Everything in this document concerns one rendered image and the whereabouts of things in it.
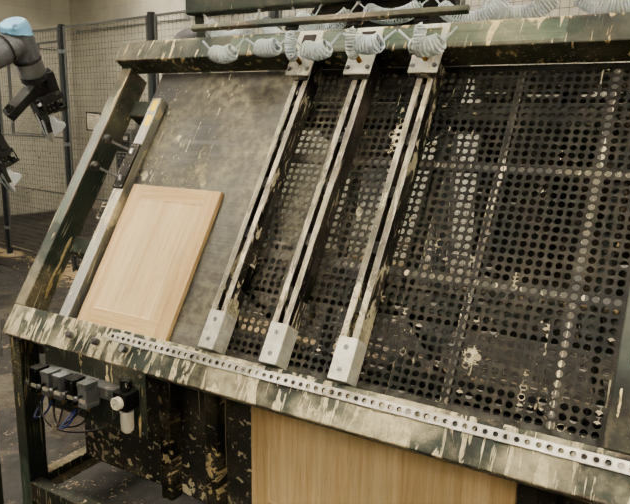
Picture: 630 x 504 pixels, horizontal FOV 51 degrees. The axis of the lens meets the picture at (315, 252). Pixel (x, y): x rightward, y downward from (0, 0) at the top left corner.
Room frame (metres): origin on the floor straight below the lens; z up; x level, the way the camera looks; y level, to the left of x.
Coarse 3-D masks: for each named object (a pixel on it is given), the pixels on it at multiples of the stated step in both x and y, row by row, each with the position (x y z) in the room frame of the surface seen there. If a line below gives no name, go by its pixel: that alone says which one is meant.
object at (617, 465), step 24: (120, 336) 2.14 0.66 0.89; (192, 360) 1.97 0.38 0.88; (216, 360) 1.93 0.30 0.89; (288, 384) 1.78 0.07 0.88; (312, 384) 1.75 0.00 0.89; (384, 408) 1.63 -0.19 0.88; (408, 408) 1.60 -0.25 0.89; (480, 432) 1.50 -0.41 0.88; (504, 432) 1.48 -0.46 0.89; (576, 456) 1.39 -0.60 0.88; (600, 456) 1.37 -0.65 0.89
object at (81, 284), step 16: (160, 112) 2.76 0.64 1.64; (144, 128) 2.71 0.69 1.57; (144, 144) 2.68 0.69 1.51; (128, 176) 2.60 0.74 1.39; (112, 192) 2.58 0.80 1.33; (128, 192) 2.59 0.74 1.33; (112, 208) 2.53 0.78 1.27; (112, 224) 2.52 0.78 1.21; (96, 240) 2.47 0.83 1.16; (96, 256) 2.44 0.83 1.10; (80, 272) 2.42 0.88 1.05; (80, 288) 2.37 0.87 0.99; (64, 304) 2.36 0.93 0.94; (80, 304) 2.37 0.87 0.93
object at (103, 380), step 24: (48, 360) 2.27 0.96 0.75; (72, 360) 2.21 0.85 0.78; (96, 360) 2.14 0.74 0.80; (48, 384) 2.12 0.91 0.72; (72, 384) 2.05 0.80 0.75; (96, 384) 2.06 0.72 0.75; (120, 384) 2.00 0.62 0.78; (144, 384) 2.03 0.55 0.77; (48, 408) 2.14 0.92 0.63; (72, 408) 2.21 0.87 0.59; (96, 408) 2.15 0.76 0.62; (120, 408) 1.97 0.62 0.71; (144, 408) 2.03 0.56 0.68; (72, 432) 2.03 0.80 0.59; (144, 432) 2.03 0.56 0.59
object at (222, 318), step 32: (288, 32) 2.33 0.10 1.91; (320, 32) 2.46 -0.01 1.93; (288, 64) 2.45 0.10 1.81; (288, 96) 2.41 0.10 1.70; (288, 128) 2.32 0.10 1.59; (288, 160) 2.30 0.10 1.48; (256, 192) 2.22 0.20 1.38; (256, 224) 2.14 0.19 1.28; (256, 256) 2.14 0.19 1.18; (224, 288) 2.06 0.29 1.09; (224, 320) 1.99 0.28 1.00; (224, 352) 1.99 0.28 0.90
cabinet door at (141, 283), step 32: (160, 192) 2.50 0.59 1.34; (192, 192) 2.43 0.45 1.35; (128, 224) 2.48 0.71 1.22; (160, 224) 2.41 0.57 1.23; (192, 224) 2.34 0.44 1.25; (128, 256) 2.39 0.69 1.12; (160, 256) 2.32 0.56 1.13; (192, 256) 2.25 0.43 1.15; (96, 288) 2.37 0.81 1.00; (128, 288) 2.30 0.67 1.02; (160, 288) 2.24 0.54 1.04; (96, 320) 2.28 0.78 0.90; (128, 320) 2.22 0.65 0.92; (160, 320) 2.16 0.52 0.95
